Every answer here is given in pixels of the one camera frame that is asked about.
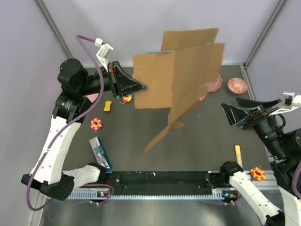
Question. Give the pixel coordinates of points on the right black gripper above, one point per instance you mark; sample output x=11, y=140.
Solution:
x=233, y=114

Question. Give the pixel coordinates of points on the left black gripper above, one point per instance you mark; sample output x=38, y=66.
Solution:
x=121, y=83

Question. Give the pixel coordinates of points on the brown cardboard box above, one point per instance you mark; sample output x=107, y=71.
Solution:
x=177, y=76

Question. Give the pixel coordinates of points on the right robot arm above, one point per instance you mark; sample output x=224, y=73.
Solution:
x=285, y=149

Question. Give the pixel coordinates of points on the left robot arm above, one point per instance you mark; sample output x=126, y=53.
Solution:
x=67, y=117

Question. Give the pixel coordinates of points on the rainbow flower toy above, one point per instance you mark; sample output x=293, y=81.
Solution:
x=125, y=99

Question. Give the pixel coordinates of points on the red patterned bowl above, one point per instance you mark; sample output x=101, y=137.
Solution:
x=237, y=86

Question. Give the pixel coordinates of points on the yellow bone toy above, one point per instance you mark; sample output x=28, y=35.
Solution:
x=107, y=106

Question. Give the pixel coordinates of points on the pink dotted plate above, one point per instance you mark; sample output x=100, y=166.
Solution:
x=213, y=86

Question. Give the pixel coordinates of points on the pink round plate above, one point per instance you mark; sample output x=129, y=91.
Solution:
x=92, y=97

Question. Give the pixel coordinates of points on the wooden stick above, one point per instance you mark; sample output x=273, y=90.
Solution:
x=238, y=155

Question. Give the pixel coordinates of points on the orange flower toy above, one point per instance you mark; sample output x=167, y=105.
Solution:
x=257, y=173

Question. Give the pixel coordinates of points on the blue packaged item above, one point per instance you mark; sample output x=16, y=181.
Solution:
x=100, y=153

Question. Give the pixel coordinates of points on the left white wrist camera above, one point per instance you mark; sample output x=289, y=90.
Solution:
x=102, y=53

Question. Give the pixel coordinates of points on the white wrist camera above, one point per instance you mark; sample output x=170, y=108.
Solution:
x=102, y=53
x=291, y=103

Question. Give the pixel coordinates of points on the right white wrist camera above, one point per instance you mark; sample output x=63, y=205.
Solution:
x=291, y=103

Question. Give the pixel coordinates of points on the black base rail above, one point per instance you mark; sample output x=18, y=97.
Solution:
x=163, y=182

